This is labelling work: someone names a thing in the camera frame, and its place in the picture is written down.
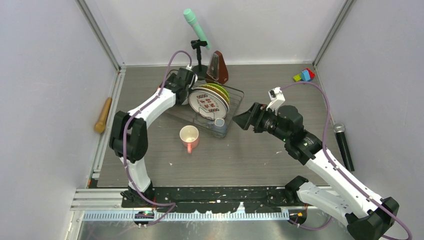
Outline lime green plate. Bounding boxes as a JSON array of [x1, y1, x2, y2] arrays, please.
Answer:
[[207, 83, 230, 99]]

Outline wooden rolling pin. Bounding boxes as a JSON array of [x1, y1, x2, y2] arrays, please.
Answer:
[[94, 97, 113, 134]]

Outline teal microphone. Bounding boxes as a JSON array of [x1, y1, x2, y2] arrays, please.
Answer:
[[183, 8, 211, 50]]

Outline black wire dish rack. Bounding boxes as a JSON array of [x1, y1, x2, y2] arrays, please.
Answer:
[[166, 77, 244, 138]]

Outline brown metronome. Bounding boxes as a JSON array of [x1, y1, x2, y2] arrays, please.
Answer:
[[205, 50, 229, 85]]

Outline large green-rimmed plate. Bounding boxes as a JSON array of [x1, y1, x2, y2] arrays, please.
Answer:
[[191, 86, 230, 118]]

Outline small plate with red characters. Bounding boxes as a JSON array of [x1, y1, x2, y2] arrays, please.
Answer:
[[188, 87, 229, 120]]

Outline pink mug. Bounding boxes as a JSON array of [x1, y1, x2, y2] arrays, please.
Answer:
[[179, 125, 200, 154]]

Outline black microphone stand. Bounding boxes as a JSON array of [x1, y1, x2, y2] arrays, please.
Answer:
[[190, 39, 208, 78]]

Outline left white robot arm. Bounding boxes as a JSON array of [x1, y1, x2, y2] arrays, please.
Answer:
[[109, 67, 198, 207]]

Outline colourful toy blocks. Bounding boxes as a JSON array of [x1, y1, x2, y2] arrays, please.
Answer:
[[292, 68, 316, 82]]

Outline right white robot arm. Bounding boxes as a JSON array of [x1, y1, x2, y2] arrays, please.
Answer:
[[233, 102, 399, 240]]

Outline black handheld microphone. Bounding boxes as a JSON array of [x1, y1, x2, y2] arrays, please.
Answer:
[[333, 123, 355, 172]]

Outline woven bamboo tray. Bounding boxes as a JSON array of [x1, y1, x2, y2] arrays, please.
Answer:
[[199, 84, 230, 105]]

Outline grey mug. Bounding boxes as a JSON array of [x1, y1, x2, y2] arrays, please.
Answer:
[[207, 118, 227, 135]]

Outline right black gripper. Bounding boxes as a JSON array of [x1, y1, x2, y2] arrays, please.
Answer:
[[232, 101, 290, 143]]

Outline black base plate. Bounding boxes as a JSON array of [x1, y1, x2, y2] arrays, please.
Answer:
[[120, 186, 308, 214]]

